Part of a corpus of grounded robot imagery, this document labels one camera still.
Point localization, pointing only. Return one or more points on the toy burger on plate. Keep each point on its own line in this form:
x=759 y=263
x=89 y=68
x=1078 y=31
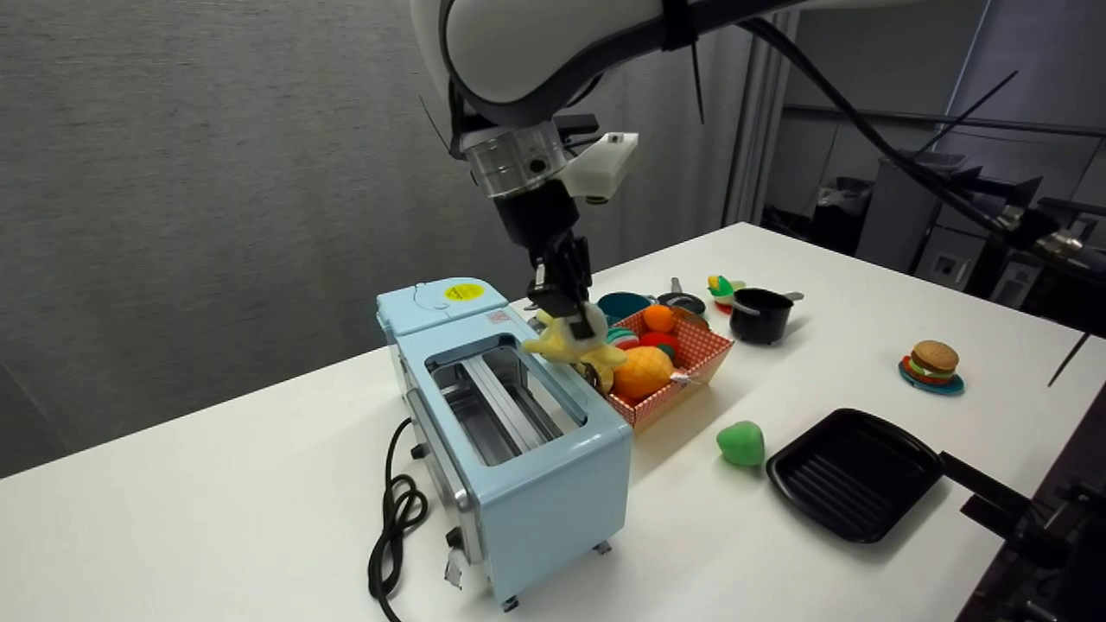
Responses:
x=953 y=387

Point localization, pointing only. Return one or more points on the green pear plush toy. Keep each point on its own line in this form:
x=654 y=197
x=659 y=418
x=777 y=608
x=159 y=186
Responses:
x=741 y=448

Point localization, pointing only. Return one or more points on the light blue toaster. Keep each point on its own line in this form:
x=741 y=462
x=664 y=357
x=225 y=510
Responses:
x=540 y=494

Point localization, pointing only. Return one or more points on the black ridged grill tray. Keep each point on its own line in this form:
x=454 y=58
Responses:
x=860 y=471

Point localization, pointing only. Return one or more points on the small orange plush fruit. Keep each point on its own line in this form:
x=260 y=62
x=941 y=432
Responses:
x=659 y=317

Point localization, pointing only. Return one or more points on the red plush toy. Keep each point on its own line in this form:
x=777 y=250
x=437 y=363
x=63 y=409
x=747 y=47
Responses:
x=659 y=339

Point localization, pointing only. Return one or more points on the red checkered cardboard basket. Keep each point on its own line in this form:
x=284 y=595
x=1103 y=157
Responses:
x=693 y=375

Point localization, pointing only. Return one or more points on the green and yellow toy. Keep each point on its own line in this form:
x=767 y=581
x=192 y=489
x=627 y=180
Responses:
x=719 y=286

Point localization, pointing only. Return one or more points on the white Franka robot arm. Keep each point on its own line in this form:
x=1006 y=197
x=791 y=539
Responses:
x=540 y=47

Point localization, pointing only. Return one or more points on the yellow banana plush toy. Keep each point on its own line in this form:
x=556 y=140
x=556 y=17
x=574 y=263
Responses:
x=566 y=348

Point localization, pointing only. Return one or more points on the large orange plush fruit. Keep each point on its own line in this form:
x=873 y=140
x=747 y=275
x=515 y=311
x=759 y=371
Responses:
x=641 y=371

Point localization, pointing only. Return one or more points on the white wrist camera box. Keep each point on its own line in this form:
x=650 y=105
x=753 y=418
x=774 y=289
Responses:
x=598 y=168

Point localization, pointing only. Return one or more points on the teal and silver kitchen toy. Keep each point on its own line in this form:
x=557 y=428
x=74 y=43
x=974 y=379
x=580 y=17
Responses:
x=623 y=304

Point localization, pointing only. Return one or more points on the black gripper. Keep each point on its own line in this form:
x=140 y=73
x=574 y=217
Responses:
x=540 y=226

